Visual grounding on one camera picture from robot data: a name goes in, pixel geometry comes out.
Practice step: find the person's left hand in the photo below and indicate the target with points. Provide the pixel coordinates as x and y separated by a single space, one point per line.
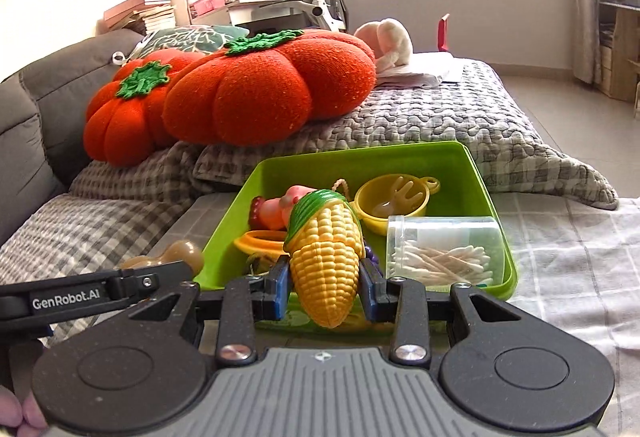
12 417

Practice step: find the orange toy pumpkin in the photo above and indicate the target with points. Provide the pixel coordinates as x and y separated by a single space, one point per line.
255 242

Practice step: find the green leaf pattern pillow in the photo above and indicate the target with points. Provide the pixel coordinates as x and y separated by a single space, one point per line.
190 39

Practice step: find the large orange pumpkin cushion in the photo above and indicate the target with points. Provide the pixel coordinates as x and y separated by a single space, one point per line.
260 92

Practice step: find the tan toy octopus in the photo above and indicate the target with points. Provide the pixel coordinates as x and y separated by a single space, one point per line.
180 254

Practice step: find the yellow toy corn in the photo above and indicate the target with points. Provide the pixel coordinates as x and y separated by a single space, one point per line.
325 257

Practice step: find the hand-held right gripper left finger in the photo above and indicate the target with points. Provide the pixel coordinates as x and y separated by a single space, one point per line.
280 289

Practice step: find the white papers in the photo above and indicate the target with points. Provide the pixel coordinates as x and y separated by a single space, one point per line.
430 67

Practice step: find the beige curtain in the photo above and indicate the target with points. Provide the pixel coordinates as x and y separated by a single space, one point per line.
585 2

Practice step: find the yellow toy pot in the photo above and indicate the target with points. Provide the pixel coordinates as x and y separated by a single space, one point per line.
370 212

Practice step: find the wooden desk with shelves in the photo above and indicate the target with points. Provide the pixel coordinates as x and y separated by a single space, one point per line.
620 42

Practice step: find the purple toy grapes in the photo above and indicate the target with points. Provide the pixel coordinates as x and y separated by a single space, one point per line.
372 254

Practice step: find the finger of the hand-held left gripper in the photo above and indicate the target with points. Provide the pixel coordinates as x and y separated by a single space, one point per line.
150 282

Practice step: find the white plush rabbit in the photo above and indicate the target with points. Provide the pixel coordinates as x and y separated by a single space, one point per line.
390 42

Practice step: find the red plastic object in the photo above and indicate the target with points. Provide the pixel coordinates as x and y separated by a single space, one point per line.
443 34

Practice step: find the cream starfish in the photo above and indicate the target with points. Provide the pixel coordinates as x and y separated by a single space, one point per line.
402 194

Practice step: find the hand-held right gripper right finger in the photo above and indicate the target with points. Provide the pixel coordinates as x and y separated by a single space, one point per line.
369 292

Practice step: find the grey checked quilt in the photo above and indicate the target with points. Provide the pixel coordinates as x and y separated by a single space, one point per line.
425 117

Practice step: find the clear cotton swab jar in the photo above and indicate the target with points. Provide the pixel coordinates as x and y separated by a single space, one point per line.
440 247

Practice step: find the light grey grid bed sheet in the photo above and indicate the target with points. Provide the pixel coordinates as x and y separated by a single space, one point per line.
575 267

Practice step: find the pink toy pig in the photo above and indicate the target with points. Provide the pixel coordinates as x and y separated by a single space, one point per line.
272 209

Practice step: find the small orange pumpkin cushion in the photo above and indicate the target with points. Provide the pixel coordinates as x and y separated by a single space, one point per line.
125 117

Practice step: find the stack of books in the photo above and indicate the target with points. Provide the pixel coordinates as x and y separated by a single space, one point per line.
145 14

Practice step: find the grey sofa backrest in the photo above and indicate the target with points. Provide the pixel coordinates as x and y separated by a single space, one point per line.
45 107

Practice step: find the green plastic box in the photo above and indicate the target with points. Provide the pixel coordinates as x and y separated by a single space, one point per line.
450 177

